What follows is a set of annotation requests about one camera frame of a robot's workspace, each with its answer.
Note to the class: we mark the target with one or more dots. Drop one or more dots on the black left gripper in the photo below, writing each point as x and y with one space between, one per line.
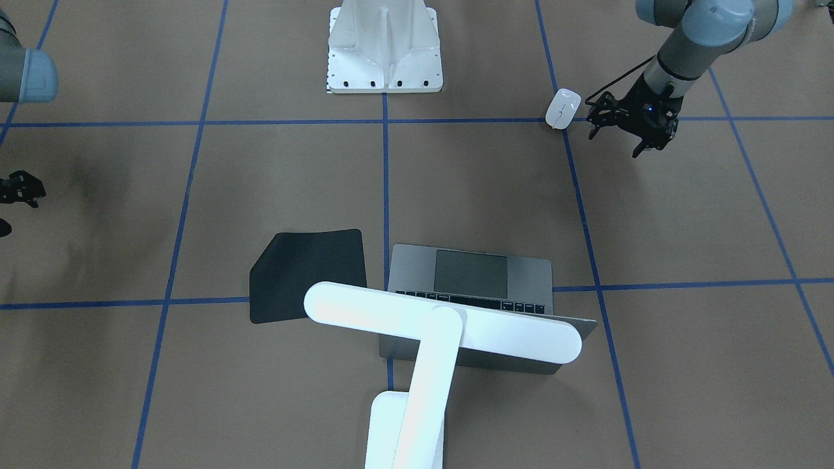
631 108

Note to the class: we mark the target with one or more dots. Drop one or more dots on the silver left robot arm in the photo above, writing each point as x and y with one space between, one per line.
701 31

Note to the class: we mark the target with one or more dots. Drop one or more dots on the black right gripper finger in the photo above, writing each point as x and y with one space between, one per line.
22 187
5 228

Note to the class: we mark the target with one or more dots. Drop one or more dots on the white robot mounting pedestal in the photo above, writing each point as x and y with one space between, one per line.
384 47

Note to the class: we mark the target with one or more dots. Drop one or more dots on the white computer mouse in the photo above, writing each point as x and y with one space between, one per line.
562 109

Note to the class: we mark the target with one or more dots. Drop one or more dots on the white desk lamp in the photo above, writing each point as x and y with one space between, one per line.
406 427

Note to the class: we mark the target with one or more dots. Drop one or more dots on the black mouse pad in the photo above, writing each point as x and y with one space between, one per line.
293 262

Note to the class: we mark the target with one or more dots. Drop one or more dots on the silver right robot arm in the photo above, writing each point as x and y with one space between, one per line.
28 76

